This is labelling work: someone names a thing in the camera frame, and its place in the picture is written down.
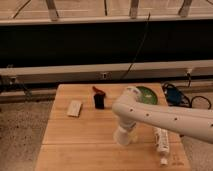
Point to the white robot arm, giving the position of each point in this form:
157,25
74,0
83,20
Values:
195,123

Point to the black cup with red tool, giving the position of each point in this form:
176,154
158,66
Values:
99,98

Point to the white eraser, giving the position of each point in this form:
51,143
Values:
74,108

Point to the green bowl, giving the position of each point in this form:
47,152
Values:
148,96

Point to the blue black device on floor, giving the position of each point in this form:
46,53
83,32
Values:
173,96

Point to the white toothpaste tube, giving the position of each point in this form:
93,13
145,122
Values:
162,145

